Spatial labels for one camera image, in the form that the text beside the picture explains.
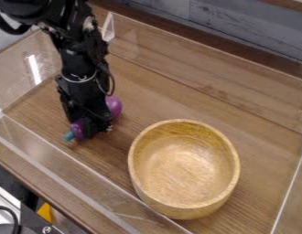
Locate brown wooden bowl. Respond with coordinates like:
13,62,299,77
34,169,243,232
128,119,240,219

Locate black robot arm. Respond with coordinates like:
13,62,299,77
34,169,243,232
0,0,115,140

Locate clear acrylic tray wall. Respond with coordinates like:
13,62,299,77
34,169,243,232
0,16,302,234

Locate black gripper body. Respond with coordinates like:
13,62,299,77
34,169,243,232
50,15,111,118

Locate yellow black equipment base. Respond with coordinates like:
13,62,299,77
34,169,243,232
0,166,89,234

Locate purple toy eggplant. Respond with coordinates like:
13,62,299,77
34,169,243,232
64,95,121,142

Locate black cable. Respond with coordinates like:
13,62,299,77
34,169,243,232
0,205,22,234

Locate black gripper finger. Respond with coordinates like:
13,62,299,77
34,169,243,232
81,109,112,137
57,88,78,122

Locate clear acrylic corner bracket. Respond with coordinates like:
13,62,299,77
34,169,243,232
100,13,115,42

